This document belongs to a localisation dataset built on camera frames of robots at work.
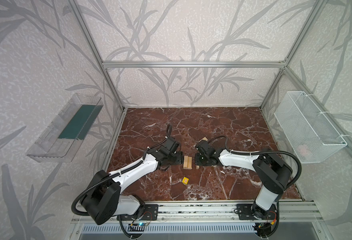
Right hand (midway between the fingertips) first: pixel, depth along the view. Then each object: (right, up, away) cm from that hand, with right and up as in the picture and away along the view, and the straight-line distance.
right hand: (194, 156), depth 92 cm
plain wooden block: (-6, -3, -3) cm, 7 cm away
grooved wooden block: (+7, +10, +10) cm, 16 cm away
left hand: (-8, +3, -7) cm, 10 cm away
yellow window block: (-6, -11, -9) cm, 16 cm away
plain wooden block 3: (+1, -5, -5) cm, 7 cm away
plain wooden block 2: (-3, -4, -2) cm, 5 cm away
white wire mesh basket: (+48, +15, -29) cm, 58 cm away
